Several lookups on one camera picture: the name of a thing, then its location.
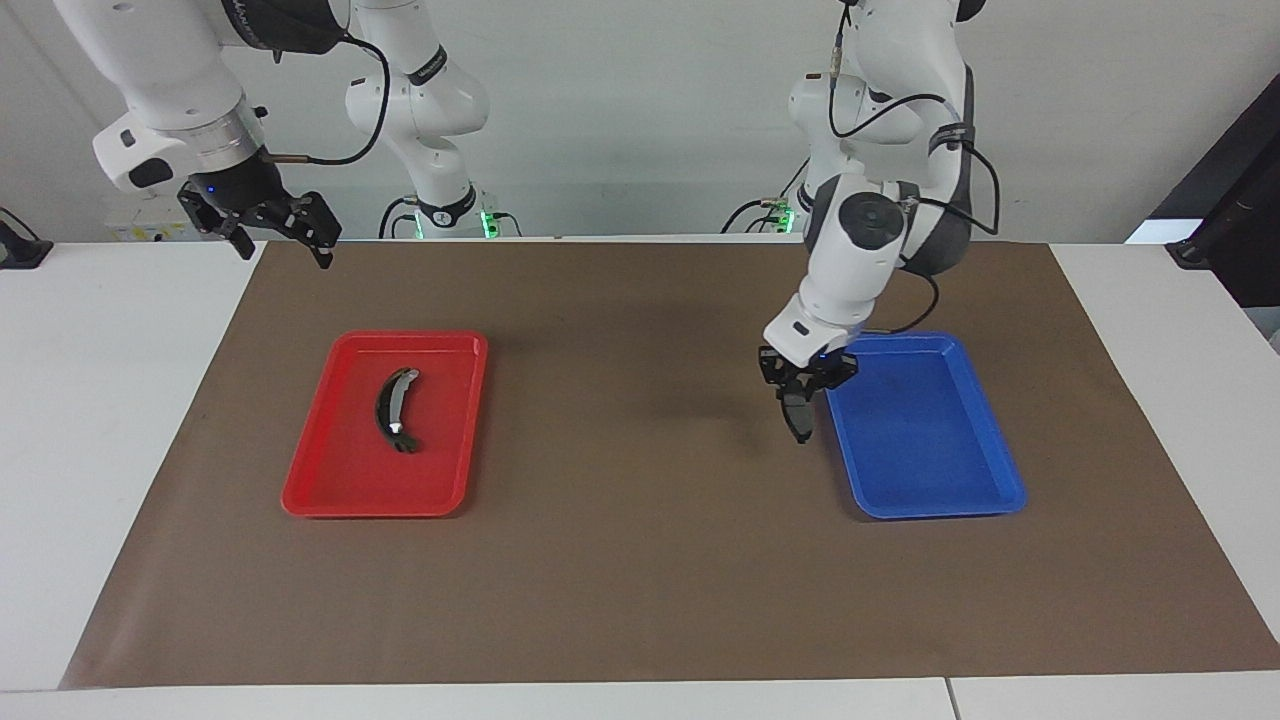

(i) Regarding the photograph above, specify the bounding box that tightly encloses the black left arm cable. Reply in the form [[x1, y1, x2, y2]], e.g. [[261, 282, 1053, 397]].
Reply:
[[827, 0, 1002, 337]]

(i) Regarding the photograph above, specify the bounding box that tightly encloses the black base cable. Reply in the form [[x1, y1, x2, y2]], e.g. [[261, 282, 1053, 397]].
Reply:
[[377, 194, 421, 240], [721, 197, 793, 235]]

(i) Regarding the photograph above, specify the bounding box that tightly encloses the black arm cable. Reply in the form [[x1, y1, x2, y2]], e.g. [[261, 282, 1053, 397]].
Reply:
[[827, 0, 1002, 337], [265, 30, 393, 166]]

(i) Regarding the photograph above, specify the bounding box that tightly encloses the curved dark brake pad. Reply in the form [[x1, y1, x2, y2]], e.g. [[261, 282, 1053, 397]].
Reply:
[[374, 367, 424, 455]]

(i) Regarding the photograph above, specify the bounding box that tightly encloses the blue plastic tray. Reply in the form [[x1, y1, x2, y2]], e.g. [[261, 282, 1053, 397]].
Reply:
[[814, 332, 1029, 521]]

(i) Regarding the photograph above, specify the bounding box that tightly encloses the black table clamp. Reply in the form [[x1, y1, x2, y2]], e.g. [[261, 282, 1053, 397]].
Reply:
[[0, 207, 54, 270]]

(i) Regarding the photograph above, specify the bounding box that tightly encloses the black stand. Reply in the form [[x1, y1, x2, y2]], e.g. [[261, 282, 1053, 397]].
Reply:
[[1150, 75, 1280, 311]]

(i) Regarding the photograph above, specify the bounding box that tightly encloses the brown table mat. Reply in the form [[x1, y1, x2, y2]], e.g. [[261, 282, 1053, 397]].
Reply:
[[58, 240, 1280, 691]]

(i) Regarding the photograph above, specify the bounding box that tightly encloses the red plastic tray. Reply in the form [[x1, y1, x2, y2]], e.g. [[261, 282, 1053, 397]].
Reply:
[[280, 330, 490, 519]]

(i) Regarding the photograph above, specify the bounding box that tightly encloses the white box with yellow label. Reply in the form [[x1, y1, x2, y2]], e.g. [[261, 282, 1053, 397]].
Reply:
[[104, 193, 197, 243]]

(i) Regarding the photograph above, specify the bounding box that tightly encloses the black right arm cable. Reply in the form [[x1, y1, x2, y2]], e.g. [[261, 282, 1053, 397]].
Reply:
[[265, 30, 393, 166]]

